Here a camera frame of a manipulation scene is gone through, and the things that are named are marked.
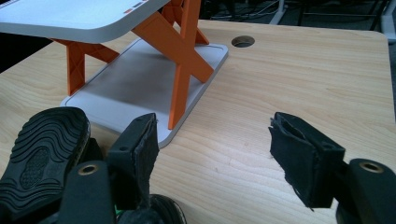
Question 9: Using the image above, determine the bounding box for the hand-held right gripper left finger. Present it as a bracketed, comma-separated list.
[106, 112, 161, 211]

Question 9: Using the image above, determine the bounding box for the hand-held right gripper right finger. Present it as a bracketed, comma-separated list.
[268, 111, 347, 209]

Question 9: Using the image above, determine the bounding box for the black rubber-soled shoe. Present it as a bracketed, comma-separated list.
[0, 106, 92, 222]
[118, 193, 188, 224]

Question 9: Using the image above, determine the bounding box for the white and orange shoe rack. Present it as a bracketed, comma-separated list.
[0, 0, 230, 149]

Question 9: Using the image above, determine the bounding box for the white metal table leg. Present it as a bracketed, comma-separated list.
[268, 0, 288, 26]
[380, 0, 396, 45]

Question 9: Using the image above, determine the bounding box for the black metal frame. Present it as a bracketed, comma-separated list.
[297, 0, 389, 32]

